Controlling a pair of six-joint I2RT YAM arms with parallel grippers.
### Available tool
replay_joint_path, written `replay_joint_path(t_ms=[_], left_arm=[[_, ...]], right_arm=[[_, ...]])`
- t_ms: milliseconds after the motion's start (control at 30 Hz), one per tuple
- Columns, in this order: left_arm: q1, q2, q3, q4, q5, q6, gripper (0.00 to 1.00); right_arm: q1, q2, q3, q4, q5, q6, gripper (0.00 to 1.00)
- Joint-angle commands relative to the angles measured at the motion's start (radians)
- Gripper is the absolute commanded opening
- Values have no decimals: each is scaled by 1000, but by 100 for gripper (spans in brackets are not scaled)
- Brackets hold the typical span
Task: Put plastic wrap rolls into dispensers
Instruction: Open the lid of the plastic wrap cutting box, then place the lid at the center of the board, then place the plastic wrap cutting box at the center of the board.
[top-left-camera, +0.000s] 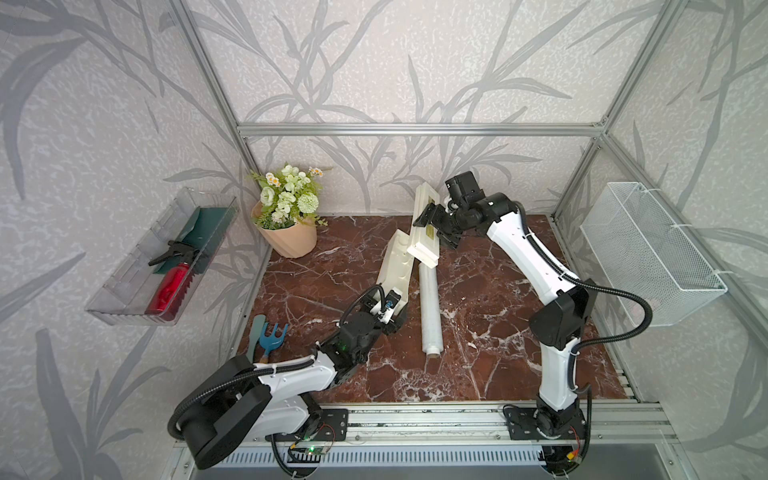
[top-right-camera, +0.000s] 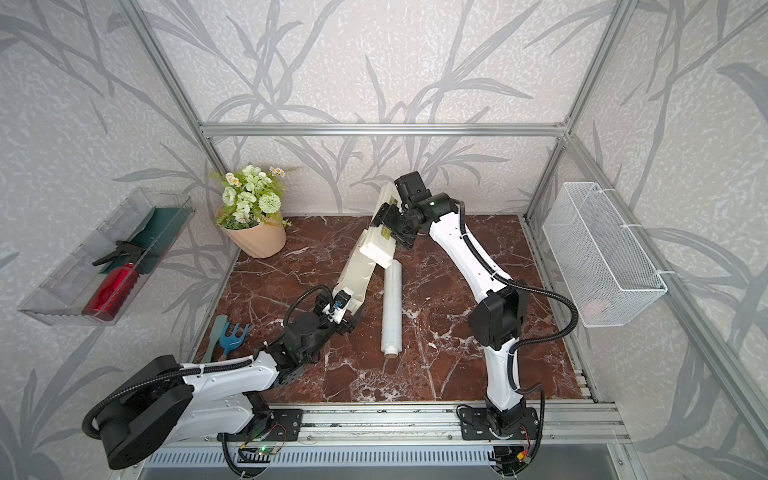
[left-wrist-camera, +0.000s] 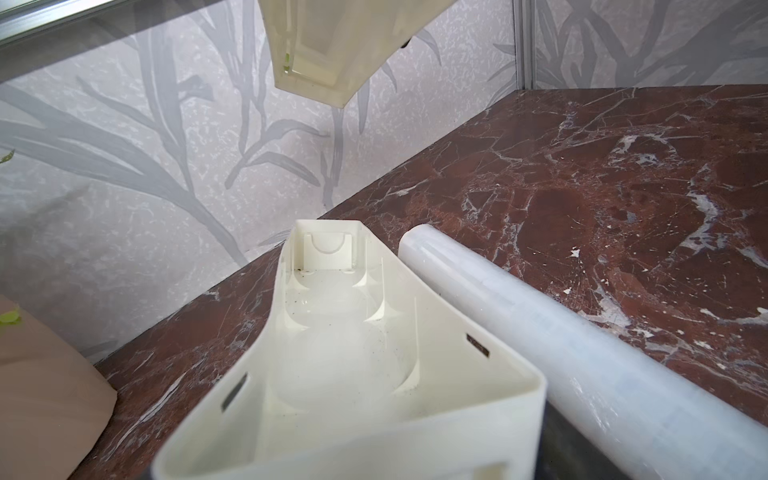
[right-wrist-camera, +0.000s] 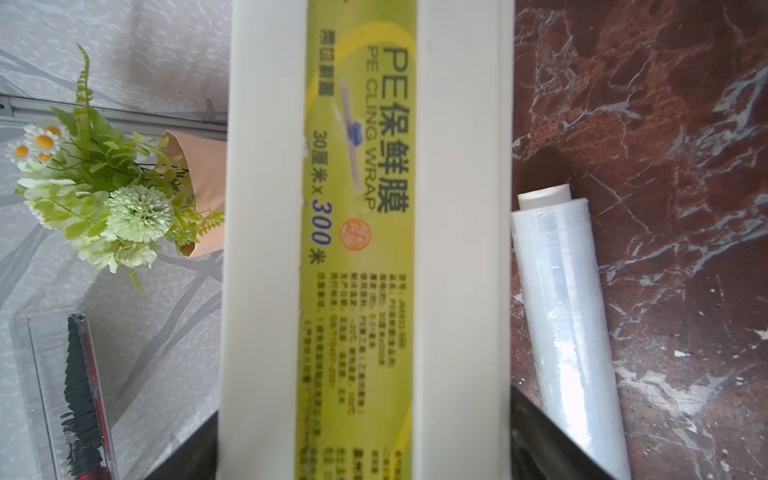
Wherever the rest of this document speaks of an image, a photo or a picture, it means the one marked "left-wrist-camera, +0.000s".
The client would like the terracotta flower pot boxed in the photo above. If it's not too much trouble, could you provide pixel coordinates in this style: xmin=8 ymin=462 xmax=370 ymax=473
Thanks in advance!
xmin=1 ymin=297 xmax=117 ymax=479

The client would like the clear plastic wrap roll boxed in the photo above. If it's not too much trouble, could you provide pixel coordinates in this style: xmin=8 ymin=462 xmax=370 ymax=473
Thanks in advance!
xmin=398 ymin=225 xmax=767 ymax=479

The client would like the cream dispenser base tray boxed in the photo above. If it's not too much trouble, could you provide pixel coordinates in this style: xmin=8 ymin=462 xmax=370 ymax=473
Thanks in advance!
xmin=150 ymin=220 xmax=547 ymax=479

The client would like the aluminium frame horizontal bar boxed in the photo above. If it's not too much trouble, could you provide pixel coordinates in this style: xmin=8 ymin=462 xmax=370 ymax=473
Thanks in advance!
xmin=1 ymin=0 xmax=128 ymax=47

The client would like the aluminium frame corner post right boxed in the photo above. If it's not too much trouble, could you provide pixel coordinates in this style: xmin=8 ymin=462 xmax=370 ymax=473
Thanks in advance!
xmin=512 ymin=0 xmax=535 ymax=90

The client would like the cream dispenser lid yellow label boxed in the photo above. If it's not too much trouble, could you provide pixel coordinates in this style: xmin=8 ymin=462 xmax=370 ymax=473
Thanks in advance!
xmin=259 ymin=0 xmax=454 ymax=108

